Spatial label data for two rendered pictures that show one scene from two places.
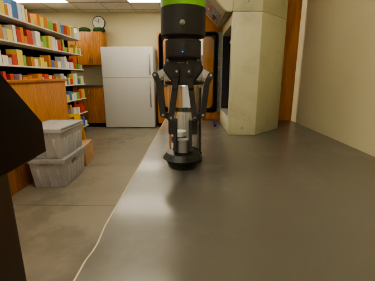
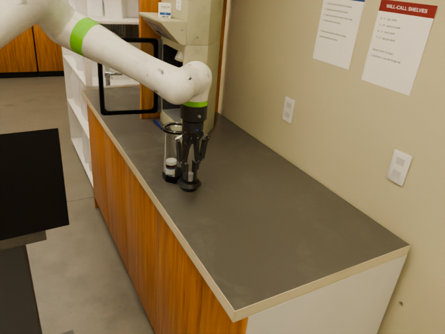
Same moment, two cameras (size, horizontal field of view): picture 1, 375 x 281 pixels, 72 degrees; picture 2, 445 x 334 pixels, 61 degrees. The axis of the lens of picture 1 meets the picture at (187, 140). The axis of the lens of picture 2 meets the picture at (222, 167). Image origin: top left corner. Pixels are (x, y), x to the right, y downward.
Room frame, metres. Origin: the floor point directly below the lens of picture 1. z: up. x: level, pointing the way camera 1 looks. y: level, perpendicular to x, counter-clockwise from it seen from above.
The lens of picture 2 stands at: (-0.55, 0.56, 1.70)
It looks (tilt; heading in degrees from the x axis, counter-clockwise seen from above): 27 degrees down; 329
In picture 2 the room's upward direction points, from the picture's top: 5 degrees clockwise
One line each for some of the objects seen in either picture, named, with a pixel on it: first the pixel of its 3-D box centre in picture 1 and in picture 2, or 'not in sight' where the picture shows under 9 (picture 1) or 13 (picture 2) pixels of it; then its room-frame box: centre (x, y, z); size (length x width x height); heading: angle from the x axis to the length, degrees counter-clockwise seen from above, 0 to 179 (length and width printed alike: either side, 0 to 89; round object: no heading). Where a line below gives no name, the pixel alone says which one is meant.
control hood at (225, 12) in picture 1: (214, 8); (161, 28); (1.21, -0.11, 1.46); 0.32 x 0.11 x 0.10; 0
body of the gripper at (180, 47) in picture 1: (183, 62); (192, 131); (0.58, 0.01, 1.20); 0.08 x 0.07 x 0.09; 89
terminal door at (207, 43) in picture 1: (188, 73); (128, 77); (1.38, 0.00, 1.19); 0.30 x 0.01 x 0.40; 83
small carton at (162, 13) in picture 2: not in sight; (164, 10); (1.17, -0.11, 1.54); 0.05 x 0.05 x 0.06; 76
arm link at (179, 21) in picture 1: (183, 25); (193, 111); (0.58, 0.01, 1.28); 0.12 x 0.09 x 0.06; 179
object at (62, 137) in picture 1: (57, 137); not in sight; (2.88, 1.49, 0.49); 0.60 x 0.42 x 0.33; 0
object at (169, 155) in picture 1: (182, 152); (189, 180); (0.58, 0.01, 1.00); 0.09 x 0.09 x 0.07
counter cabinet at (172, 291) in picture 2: not in sight; (190, 221); (1.04, -0.23, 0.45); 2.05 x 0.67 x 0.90; 0
